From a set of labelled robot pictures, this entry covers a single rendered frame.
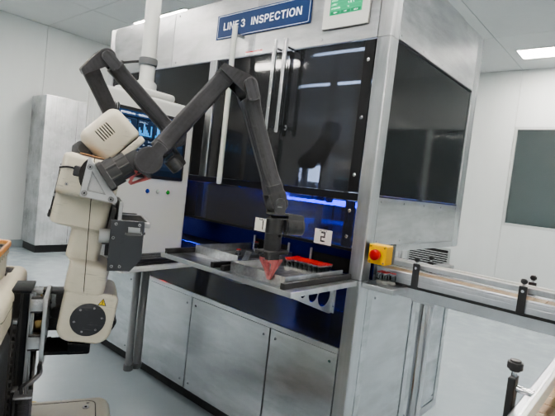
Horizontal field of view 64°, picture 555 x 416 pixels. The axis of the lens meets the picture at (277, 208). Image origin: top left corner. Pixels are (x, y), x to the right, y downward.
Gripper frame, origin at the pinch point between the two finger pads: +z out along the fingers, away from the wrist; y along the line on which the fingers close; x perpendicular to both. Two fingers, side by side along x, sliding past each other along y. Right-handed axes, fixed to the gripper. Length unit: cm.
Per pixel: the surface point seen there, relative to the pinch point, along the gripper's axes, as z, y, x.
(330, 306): 15.1, 36.9, -1.6
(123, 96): -61, -8, 88
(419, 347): 25, 52, -33
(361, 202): -26.9, 38.4, -9.0
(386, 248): -11.5, 37.6, -21.7
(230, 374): 62, 37, 50
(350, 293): 8.1, 37.9, -9.2
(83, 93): -125, 188, 543
